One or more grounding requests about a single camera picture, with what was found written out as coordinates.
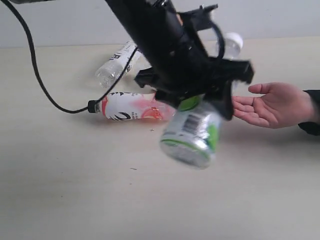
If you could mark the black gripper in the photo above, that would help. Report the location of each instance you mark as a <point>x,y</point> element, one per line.
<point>182,73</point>

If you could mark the pink label bottle black cap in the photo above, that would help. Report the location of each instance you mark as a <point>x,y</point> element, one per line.
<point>124,106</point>

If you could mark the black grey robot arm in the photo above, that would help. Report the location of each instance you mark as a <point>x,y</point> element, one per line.
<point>155,24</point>

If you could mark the person's open hand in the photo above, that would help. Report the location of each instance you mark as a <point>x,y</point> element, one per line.
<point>279,105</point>

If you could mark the clear bottle white blue label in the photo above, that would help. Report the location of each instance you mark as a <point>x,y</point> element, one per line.
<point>109,72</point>

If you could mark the black sleeved forearm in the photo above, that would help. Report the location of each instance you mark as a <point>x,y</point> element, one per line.
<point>312,125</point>

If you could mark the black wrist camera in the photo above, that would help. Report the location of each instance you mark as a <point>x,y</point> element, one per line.
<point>198,19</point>

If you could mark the green lime label bottle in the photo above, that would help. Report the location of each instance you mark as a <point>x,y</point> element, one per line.
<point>191,136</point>

